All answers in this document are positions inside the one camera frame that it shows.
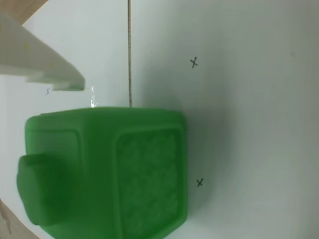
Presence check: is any white paper sheet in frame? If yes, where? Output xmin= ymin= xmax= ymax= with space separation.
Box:
xmin=129 ymin=0 xmax=319 ymax=239
xmin=0 ymin=0 xmax=132 ymax=239

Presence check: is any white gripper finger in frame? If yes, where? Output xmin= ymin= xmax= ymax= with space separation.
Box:
xmin=0 ymin=9 xmax=86 ymax=91

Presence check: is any green cube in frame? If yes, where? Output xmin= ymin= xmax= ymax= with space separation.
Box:
xmin=16 ymin=106 xmax=189 ymax=239

